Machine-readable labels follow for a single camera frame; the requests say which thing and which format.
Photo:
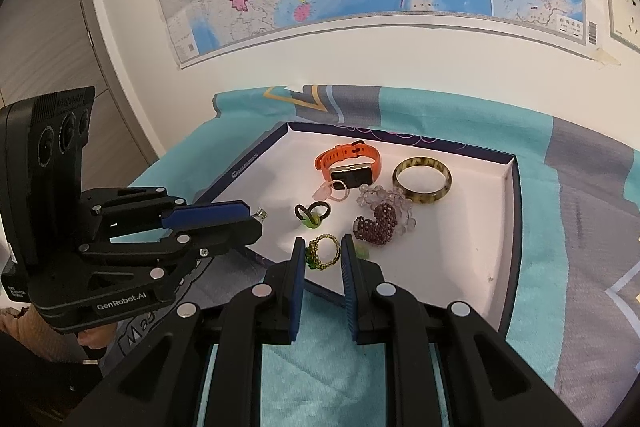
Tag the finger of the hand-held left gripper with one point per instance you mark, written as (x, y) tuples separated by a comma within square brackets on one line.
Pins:
[(235, 234), (205, 214)]

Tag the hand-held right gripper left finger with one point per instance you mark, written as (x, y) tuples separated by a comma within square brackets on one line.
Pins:
[(297, 292)]

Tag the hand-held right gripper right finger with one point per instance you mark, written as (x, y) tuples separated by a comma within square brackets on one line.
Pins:
[(350, 292)]

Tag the dark blue cardboard box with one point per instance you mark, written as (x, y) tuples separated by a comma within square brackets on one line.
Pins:
[(450, 247)]

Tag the green jade bangle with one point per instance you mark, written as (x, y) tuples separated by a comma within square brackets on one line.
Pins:
[(422, 198)]

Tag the orange smart watch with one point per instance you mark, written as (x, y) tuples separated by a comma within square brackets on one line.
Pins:
[(350, 152)]

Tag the person's left hand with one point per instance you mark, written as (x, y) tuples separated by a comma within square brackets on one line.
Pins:
[(92, 339)]

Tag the grey brown door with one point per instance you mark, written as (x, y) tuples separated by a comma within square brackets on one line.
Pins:
[(55, 32)]

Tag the teal grey printed blanket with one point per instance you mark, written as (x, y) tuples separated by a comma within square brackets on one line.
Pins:
[(565, 257)]

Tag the clear tape strip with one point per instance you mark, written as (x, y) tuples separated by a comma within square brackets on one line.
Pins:
[(606, 58)]

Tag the white wall socket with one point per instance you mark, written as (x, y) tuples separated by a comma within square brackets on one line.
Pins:
[(625, 12)]

